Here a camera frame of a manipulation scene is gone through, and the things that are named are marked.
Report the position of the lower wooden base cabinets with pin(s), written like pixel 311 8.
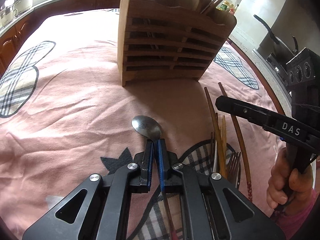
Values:
pixel 18 30

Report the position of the metal spoon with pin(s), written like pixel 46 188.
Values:
pixel 151 129

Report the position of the bundle of wooden chopsticks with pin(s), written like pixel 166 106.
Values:
pixel 220 152

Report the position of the pink patchwork tablecloth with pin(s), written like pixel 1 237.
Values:
pixel 65 114

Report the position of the black wok with handle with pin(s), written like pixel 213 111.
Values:
pixel 281 50

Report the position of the person's right hand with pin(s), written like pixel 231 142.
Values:
pixel 301 184

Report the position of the gas stove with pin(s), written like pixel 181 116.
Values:
pixel 277 70

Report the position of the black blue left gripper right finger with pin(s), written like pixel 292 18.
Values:
pixel 211 207

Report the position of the wooden utensil holder box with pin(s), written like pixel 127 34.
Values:
pixel 158 40

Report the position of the condiment bottles group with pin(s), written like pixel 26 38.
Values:
pixel 228 6

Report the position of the metal fork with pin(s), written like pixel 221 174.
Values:
pixel 233 168

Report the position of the wooden spoon in holder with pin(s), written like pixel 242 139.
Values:
pixel 193 5

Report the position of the large white cooker pot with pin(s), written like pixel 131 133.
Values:
pixel 22 5

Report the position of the red patterned wooden chopstick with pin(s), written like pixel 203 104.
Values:
pixel 244 156

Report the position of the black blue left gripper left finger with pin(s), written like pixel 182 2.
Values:
pixel 99 207

